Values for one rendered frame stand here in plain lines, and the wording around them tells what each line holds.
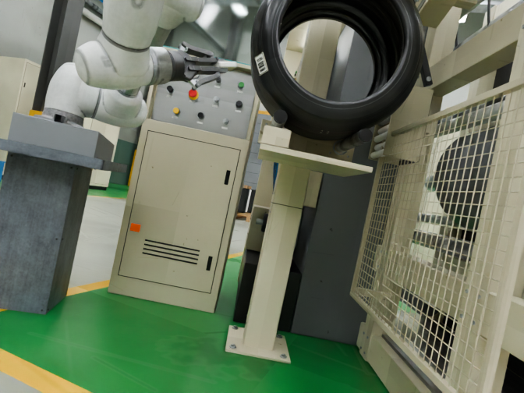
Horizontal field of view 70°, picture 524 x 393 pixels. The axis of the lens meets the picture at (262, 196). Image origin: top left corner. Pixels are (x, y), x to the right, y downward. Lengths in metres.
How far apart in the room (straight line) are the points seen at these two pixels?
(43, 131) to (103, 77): 0.82
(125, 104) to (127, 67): 0.83
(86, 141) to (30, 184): 0.27
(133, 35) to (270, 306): 1.16
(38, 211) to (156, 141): 0.63
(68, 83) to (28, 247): 0.67
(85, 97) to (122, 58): 0.88
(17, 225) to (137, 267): 0.59
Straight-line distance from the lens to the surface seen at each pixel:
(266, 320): 1.65
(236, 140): 1.91
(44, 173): 1.69
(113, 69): 0.90
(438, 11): 1.71
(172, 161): 1.94
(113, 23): 0.87
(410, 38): 1.37
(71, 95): 1.75
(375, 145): 1.77
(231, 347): 1.63
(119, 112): 1.76
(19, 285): 1.78
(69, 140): 1.66
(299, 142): 1.56
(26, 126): 1.72
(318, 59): 1.67
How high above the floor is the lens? 0.65
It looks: level
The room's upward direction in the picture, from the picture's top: 12 degrees clockwise
